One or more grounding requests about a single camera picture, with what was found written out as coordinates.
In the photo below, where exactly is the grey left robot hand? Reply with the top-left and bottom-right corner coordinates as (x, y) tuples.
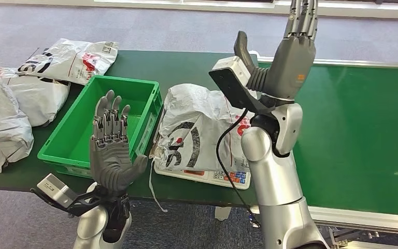
(90, 90), (149, 197)

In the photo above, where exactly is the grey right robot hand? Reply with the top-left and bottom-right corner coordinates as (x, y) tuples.
(234, 0), (318, 102)

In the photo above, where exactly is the white printed courier bag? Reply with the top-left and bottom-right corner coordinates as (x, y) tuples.
(147, 83), (259, 213)

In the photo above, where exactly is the green plastic crate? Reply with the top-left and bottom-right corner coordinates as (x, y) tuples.
(37, 75), (164, 178)

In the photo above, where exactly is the bulging white courier bag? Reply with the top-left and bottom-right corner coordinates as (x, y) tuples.
(0, 67), (72, 128)

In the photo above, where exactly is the dark green table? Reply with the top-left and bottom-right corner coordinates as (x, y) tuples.
(0, 50), (280, 209)

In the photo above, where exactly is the crumpled grey courier bag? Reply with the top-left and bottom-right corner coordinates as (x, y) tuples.
(0, 77), (35, 174)

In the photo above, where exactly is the flat white courier bag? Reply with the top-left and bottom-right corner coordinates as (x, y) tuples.
(17, 37), (120, 86)

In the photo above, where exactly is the white table leg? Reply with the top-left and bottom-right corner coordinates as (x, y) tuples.
(215, 206), (233, 222)

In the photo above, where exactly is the white electronic scale steel tray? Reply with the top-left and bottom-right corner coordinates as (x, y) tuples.
(153, 91), (252, 190)

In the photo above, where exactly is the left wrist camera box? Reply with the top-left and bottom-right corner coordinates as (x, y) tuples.
(31, 173), (100, 217)

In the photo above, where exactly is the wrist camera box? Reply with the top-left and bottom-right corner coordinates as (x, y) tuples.
(31, 173), (100, 217)
(208, 56), (275, 116)

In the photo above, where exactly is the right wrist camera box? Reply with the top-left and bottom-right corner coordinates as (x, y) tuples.
(208, 56), (275, 116)

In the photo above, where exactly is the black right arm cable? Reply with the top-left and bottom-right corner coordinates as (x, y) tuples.
(215, 108), (262, 228)

